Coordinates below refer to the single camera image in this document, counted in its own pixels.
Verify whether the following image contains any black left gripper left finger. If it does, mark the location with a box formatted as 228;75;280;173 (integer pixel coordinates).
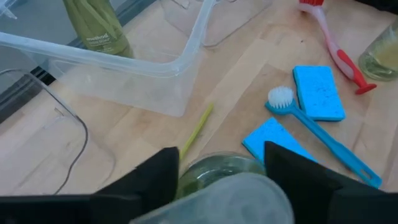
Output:
0;147;180;224

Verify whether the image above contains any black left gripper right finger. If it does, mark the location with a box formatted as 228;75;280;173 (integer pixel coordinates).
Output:
264;141;398;224

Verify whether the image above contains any blue dish brush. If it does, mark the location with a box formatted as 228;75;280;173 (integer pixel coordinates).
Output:
264;86;383;190

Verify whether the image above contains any blue sponge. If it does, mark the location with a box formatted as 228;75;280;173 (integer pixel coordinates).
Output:
292;64;347;122
241;116;318;164

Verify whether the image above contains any clear pump soap bottle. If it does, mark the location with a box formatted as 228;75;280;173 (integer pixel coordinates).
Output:
62;0;135;59
357;26;398;82
129;151;295;224

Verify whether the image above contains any yellow-green dish brush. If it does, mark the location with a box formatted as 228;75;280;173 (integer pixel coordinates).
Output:
178;102;215;161

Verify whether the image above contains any red dish brush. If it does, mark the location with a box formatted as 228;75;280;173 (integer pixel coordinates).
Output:
297;0;377;96

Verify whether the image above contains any translucent plastic tub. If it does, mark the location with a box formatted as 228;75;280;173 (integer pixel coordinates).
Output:
0;0;218;118

